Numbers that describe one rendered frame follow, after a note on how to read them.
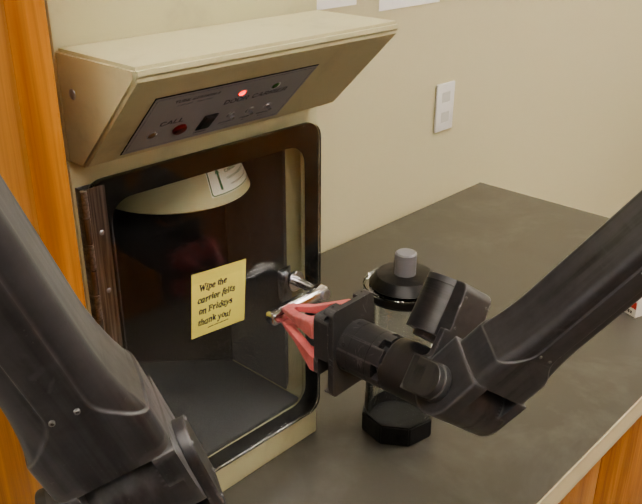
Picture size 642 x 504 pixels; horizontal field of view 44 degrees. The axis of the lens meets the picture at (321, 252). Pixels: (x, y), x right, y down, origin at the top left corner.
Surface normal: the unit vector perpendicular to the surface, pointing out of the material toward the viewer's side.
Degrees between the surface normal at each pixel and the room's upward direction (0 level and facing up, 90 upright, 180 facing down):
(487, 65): 90
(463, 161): 90
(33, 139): 90
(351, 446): 0
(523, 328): 51
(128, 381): 59
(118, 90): 90
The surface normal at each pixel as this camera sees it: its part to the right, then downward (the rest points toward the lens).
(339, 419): 0.00, -0.91
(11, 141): -0.69, 0.30
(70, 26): 0.73, 0.29
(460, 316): 0.51, 0.06
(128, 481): 0.11, -0.12
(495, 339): -0.59, -0.52
